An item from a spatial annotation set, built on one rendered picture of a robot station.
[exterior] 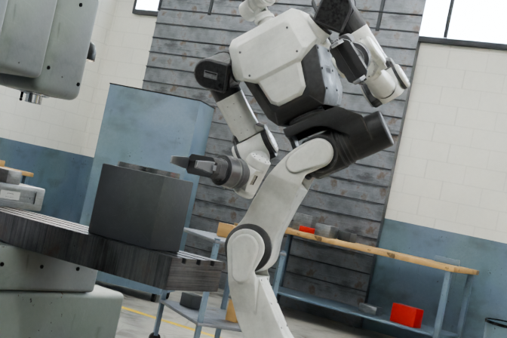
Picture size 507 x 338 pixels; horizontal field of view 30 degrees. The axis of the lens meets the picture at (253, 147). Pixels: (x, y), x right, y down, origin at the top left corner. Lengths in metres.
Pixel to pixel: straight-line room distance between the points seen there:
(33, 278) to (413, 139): 7.92
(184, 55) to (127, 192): 9.47
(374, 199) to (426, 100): 1.20
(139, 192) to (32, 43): 0.52
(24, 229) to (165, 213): 0.42
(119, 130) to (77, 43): 6.18
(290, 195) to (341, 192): 7.70
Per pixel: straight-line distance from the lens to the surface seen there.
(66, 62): 2.75
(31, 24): 2.62
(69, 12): 2.75
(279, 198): 2.80
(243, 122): 2.95
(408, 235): 10.20
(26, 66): 2.62
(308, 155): 2.75
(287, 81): 2.78
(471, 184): 10.03
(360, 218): 10.35
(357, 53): 2.46
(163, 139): 8.79
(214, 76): 2.93
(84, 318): 2.92
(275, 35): 2.80
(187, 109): 8.76
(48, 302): 2.79
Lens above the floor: 1.15
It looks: 3 degrees up
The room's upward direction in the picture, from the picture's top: 12 degrees clockwise
